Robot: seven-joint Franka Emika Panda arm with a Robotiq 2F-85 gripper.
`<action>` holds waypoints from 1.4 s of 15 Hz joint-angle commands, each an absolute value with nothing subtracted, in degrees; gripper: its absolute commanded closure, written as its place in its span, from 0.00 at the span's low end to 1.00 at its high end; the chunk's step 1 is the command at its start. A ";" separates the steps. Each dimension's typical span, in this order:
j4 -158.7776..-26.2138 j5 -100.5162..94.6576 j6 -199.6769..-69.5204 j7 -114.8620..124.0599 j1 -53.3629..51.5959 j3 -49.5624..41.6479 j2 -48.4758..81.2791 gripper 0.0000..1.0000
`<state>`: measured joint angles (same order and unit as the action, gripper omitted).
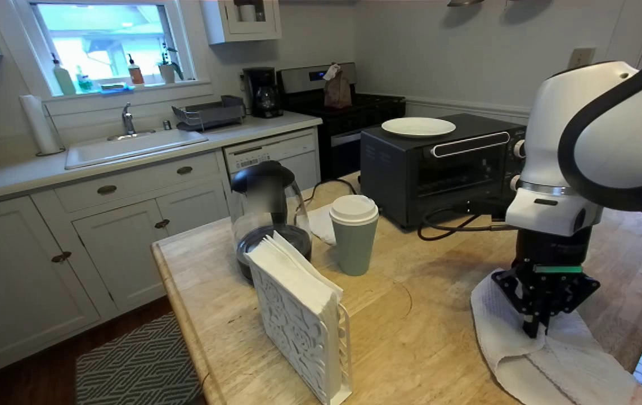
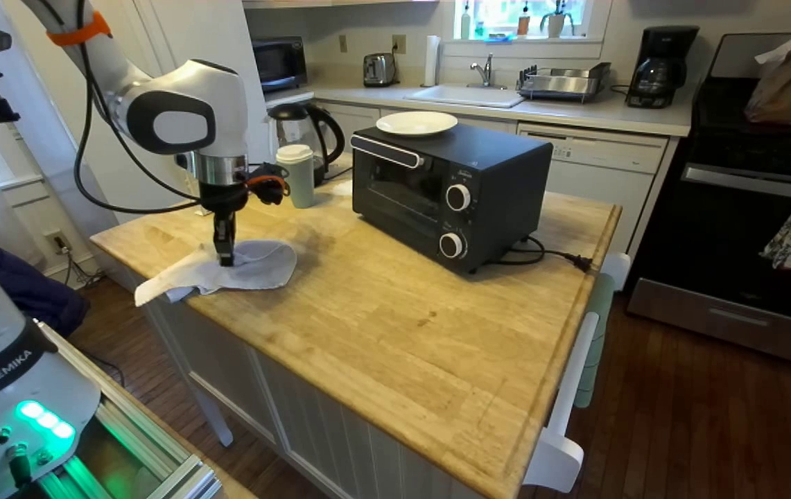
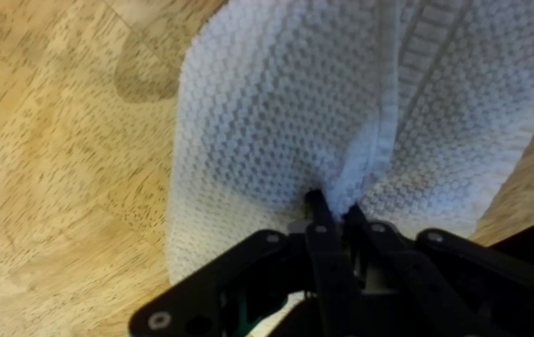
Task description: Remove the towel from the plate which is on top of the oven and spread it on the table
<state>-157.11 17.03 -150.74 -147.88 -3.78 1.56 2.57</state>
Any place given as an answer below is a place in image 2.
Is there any black toaster oven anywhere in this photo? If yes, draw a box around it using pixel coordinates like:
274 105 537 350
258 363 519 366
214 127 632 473
349 123 555 275

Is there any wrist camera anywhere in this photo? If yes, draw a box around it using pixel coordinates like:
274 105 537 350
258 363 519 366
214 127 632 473
247 163 292 206

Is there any toaster oven knob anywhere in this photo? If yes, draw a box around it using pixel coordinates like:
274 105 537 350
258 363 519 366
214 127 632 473
438 232 467 261
445 184 473 213

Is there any paper towel roll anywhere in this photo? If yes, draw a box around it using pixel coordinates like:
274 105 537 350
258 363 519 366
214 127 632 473
423 35 442 88

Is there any brown paper bag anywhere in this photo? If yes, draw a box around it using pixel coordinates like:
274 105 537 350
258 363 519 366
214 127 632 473
743 28 791 126

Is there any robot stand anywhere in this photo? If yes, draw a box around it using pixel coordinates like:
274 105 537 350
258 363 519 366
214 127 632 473
19 319 258 499

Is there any white towel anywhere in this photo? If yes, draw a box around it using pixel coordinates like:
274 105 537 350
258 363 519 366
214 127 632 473
134 239 298 308

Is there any silver tap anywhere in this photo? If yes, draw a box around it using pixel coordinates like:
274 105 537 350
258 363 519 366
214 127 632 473
469 53 507 90

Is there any white towel rail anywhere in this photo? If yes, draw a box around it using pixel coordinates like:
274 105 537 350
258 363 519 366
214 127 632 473
522 252 632 495

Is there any toaster oven door handle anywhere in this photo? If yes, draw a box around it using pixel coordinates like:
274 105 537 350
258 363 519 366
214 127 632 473
350 134 426 170

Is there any black microwave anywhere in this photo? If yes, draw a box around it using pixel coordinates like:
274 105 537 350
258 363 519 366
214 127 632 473
252 36 308 94

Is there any window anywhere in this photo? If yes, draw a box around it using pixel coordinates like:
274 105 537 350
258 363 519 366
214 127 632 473
452 0 609 44

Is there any green cup with white lid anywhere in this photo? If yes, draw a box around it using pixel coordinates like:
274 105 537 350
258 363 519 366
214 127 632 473
275 144 317 209

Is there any dark blue cloth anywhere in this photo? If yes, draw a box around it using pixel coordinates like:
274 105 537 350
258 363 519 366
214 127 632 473
0 211 92 338

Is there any white dishwasher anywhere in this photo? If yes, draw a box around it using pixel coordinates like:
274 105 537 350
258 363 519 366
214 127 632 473
516 122 670 255

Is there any metal dish rack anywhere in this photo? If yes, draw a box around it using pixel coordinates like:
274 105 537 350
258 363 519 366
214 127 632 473
516 62 613 104

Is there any black stove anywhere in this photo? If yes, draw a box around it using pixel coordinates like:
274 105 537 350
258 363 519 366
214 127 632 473
626 31 791 376

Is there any white sink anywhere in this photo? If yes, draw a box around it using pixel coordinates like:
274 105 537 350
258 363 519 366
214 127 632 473
405 84 527 110

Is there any black electric kettle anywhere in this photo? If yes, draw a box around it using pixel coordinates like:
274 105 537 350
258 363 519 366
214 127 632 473
267 102 347 187

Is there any black coffee maker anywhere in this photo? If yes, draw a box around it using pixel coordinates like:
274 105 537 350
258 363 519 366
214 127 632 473
625 26 701 110

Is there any silver toaster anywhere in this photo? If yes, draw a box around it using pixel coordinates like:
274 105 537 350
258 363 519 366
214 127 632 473
363 53 398 89

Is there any black cable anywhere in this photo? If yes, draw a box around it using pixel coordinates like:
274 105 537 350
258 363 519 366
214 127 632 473
492 235 594 274

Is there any toaster oven door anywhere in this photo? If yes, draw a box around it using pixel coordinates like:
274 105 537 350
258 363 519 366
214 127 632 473
351 135 449 255

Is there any pale green hanging towel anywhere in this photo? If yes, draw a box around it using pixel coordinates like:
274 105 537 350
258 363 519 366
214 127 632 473
573 272 617 410

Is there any potted plant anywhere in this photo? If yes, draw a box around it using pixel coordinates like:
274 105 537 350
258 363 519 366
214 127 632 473
540 0 575 40

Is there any white plate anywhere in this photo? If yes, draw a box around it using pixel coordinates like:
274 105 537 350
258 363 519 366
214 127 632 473
375 110 459 138

